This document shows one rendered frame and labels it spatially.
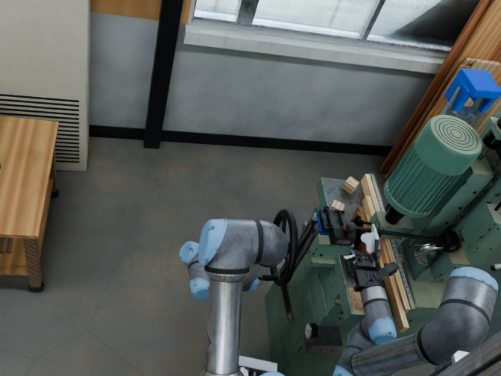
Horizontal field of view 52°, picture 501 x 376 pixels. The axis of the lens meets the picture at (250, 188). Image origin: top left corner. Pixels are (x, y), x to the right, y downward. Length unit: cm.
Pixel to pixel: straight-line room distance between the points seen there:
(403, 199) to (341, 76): 157
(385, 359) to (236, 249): 48
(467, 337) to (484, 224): 57
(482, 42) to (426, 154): 163
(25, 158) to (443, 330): 184
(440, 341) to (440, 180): 54
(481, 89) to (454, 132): 97
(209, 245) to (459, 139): 80
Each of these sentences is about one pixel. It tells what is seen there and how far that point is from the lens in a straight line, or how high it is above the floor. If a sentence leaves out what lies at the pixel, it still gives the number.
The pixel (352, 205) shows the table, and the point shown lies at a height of 90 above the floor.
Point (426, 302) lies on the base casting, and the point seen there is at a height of 80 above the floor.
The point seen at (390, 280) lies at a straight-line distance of 187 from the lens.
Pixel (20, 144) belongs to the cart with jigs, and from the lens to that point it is 250.
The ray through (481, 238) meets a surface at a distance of 178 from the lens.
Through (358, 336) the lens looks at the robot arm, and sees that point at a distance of 161.
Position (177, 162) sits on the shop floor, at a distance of 319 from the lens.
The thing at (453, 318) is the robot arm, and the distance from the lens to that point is 129.
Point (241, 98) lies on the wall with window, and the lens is 311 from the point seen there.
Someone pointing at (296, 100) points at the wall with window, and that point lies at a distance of 320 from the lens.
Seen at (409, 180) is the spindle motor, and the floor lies 129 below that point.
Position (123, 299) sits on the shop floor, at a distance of 263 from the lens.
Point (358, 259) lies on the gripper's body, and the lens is 163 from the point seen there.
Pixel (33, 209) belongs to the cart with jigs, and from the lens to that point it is 226.
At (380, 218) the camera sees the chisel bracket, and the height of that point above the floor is 103.
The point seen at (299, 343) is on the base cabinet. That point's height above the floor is 40.
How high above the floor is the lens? 234
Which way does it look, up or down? 48 degrees down
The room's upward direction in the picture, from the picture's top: 21 degrees clockwise
